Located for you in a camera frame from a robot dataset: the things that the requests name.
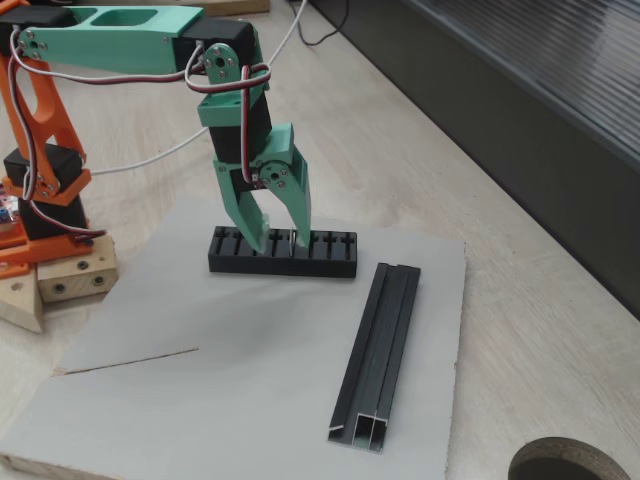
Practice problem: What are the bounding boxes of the black slotted holder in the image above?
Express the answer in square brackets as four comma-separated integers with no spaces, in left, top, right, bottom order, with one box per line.
[206,225,359,281]

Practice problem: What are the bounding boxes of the grey painted board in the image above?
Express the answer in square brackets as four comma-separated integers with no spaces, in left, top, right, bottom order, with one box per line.
[0,195,467,480]

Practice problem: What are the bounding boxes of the dark aluminium profile bar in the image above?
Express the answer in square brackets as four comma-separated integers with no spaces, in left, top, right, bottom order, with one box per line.
[327,262,422,455]

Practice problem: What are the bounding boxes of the wooden block with screws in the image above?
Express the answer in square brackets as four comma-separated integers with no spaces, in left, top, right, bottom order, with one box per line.
[37,232,119,305]

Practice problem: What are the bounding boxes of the pink circuit board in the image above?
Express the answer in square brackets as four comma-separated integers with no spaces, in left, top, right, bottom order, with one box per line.
[0,182,24,234]

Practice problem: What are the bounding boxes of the wooden wedge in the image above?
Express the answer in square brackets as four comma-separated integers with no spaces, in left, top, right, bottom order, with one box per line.
[0,267,45,335]

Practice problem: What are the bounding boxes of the arm servo wire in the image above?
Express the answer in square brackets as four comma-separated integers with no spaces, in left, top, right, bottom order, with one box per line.
[8,27,274,201]

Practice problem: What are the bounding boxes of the white cable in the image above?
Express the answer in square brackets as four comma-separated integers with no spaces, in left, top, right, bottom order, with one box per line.
[91,0,309,176]

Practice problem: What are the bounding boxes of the base servo wire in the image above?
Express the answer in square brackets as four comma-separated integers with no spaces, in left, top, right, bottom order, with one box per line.
[19,197,107,246]

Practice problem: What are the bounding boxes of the black cable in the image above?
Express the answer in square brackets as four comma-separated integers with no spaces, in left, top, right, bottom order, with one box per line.
[287,0,350,47]

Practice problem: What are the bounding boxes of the round table cable hole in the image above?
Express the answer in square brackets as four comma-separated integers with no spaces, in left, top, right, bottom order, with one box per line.
[507,436,634,480]

